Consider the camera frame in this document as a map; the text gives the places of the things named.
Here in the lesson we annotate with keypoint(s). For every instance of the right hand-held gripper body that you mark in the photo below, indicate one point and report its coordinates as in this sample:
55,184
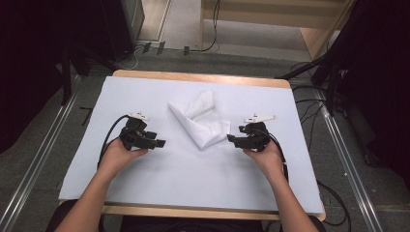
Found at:
256,137

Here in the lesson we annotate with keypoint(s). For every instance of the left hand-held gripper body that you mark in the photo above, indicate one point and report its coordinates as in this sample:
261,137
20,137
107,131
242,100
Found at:
133,137

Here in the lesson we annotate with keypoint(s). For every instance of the white mesh laundry bag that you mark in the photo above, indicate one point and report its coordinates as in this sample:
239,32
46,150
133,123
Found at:
203,125

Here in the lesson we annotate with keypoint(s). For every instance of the person's left hand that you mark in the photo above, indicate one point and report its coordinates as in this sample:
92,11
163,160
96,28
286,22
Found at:
119,156

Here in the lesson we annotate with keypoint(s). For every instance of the person's right hand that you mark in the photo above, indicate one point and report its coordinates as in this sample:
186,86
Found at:
269,161

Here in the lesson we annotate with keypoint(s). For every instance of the white foam mat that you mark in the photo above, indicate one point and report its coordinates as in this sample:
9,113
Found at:
193,174

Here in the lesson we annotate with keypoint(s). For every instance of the wooden table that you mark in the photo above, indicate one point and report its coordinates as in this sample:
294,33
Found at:
199,77

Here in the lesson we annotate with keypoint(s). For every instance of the person's dark clothing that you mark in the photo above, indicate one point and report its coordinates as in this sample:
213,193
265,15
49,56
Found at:
180,225

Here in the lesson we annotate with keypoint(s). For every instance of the black metal stand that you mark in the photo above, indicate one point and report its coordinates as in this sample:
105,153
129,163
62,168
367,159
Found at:
66,77

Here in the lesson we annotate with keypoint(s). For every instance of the black tripod stand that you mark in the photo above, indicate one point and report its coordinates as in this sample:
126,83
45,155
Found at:
325,71

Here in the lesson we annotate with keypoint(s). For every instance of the dark cabinet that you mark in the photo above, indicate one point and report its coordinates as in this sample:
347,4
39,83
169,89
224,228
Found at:
125,22

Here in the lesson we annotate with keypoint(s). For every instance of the light wooden shelf unit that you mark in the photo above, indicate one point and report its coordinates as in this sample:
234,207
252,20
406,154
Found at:
274,13

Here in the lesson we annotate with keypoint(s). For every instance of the dark curtain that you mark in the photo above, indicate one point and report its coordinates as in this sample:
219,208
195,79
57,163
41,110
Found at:
383,80
29,64

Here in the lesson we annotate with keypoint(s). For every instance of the metal floor rail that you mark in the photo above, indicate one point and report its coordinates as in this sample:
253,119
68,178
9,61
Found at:
346,161
35,167

